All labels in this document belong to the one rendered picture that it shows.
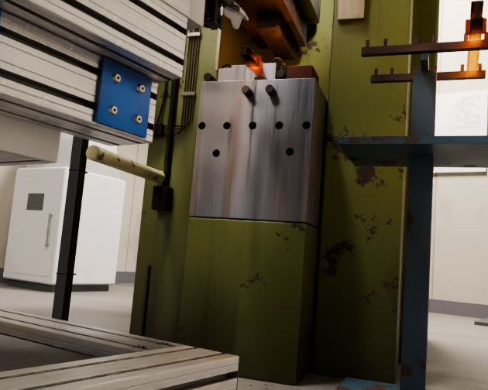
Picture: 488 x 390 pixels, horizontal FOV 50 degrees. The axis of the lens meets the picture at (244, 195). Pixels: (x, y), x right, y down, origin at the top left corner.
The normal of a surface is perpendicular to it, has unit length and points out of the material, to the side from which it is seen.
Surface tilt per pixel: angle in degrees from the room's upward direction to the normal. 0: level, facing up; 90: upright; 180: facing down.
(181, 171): 90
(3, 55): 90
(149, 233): 90
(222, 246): 90
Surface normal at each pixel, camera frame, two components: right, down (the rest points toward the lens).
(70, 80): 0.83, 0.00
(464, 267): -0.54, -0.14
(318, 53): -0.31, -0.14
